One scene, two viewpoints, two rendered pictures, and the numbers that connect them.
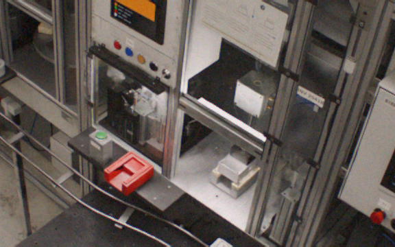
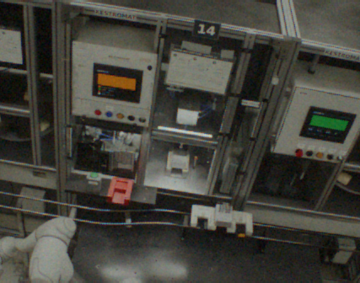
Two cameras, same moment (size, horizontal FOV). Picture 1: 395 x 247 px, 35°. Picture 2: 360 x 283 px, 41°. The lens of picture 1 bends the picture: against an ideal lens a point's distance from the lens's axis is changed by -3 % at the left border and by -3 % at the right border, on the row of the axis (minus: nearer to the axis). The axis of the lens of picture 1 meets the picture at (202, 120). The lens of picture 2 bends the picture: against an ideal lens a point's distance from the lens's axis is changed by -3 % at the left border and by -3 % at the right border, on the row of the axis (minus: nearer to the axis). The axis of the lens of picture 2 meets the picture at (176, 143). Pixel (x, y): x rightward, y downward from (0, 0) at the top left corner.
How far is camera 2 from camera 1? 121 cm
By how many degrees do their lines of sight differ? 27
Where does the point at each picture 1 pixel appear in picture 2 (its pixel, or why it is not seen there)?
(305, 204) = (247, 163)
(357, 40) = (279, 66)
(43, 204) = not seen: hidden behind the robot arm
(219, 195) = (176, 181)
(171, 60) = (147, 110)
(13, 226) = (6, 269)
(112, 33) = (92, 106)
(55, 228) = (83, 248)
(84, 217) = (94, 232)
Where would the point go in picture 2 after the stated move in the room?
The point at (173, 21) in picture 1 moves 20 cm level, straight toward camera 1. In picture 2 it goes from (148, 86) to (169, 109)
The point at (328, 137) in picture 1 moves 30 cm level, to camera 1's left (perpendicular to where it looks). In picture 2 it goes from (262, 121) to (215, 135)
